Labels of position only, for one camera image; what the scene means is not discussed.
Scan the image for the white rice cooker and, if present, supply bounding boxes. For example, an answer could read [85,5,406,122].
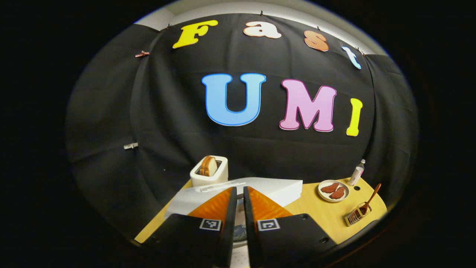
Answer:
[165,177,303,268]

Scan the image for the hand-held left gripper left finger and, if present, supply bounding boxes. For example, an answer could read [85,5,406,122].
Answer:
[143,186,238,268]

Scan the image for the small clear bottle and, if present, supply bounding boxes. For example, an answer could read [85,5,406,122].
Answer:
[348,159,366,186]

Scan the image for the black backdrop cloth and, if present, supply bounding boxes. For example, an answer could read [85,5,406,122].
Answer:
[66,13,419,242]

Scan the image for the brown wooden spoon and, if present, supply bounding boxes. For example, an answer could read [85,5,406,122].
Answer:
[359,183,382,216]

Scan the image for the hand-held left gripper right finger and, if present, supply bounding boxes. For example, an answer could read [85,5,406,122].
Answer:
[243,186,337,268]

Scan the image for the toasted bread slice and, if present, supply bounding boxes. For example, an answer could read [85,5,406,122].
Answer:
[199,156,218,177]

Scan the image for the white toaster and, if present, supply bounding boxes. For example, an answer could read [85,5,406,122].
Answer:
[190,155,229,187]

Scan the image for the wire chopstick holder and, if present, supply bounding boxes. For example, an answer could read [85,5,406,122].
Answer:
[344,202,372,227]

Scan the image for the round white plate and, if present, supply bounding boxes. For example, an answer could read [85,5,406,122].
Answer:
[318,180,350,202]

